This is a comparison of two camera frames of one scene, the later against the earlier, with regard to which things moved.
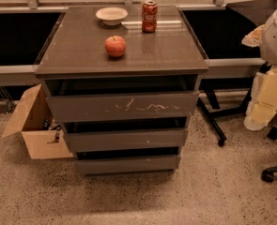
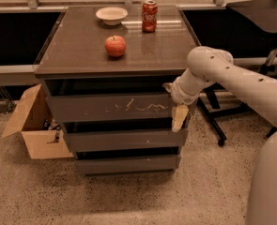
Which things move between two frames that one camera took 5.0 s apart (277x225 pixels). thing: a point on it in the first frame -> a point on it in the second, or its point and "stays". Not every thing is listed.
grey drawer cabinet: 123,97 stays
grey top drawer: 75,108 stays
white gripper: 275,38 -> 177,93
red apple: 115,46 stays
